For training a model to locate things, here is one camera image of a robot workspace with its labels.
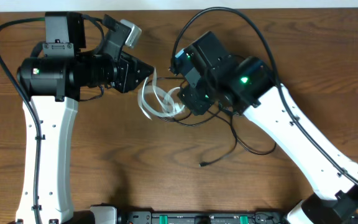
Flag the white USB cable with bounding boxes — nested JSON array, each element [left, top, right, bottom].
[[137, 67, 186, 121]]

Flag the black USB cable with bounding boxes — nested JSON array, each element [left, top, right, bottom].
[[147, 76, 277, 168]]

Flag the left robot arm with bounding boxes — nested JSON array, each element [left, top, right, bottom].
[[15, 12, 154, 223]]

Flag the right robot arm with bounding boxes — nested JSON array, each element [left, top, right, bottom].
[[173, 32, 358, 223]]

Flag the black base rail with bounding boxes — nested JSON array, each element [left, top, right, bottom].
[[88, 203, 291, 224]]

